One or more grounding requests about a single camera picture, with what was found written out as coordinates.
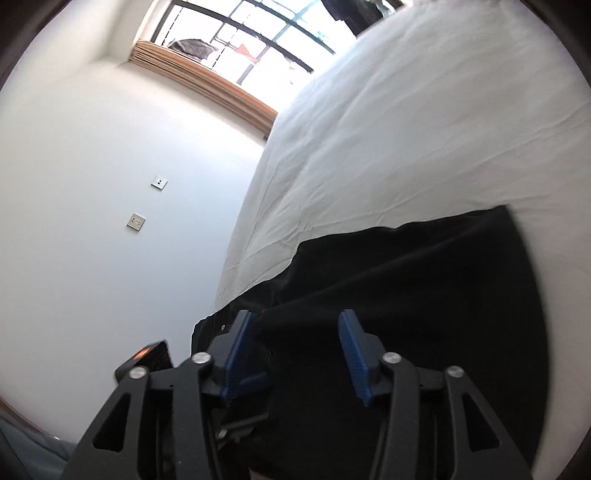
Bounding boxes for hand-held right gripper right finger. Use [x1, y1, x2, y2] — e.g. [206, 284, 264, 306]
[337, 310, 534, 480]

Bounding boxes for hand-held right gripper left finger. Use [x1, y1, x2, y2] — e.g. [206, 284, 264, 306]
[60, 310, 271, 480]

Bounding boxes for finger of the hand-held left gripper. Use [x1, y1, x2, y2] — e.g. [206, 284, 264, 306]
[215, 408, 271, 444]

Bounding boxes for black denim pants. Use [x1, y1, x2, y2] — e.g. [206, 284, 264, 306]
[191, 205, 550, 480]

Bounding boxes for grey-blue cloth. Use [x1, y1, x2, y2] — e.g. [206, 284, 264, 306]
[0, 415, 79, 480]

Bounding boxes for white-sheeted bed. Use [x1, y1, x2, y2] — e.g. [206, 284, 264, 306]
[215, 0, 591, 480]

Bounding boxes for beige curtain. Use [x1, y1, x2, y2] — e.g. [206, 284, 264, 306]
[128, 40, 279, 140]

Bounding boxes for grey hanging cloth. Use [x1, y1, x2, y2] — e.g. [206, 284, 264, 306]
[168, 38, 218, 60]

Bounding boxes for black-framed window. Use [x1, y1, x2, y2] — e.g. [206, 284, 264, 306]
[139, 0, 416, 88]

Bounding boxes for dark hanging clothes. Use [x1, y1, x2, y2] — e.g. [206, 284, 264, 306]
[321, 0, 411, 35]

